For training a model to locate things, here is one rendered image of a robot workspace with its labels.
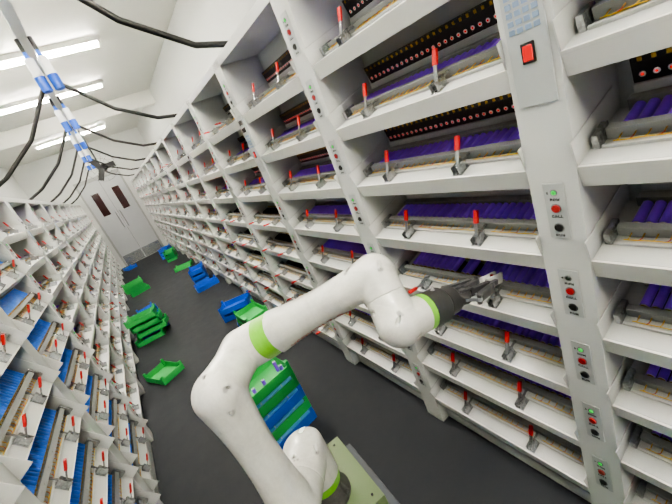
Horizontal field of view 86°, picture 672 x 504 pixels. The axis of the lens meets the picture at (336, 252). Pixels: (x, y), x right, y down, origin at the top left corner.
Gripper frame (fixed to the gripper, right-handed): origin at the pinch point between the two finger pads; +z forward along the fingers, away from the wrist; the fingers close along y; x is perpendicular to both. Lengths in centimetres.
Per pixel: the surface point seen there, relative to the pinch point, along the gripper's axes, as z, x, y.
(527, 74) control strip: -15, 48, 22
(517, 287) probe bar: 4.4, -2.7, 4.9
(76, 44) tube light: -72, 192, -371
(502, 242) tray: -3.3, 12.3, 6.6
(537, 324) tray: -0.6, -9.6, 12.9
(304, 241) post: -1, 3, -113
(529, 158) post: -11.4, 32.8, 19.3
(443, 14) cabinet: 0, 71, -8
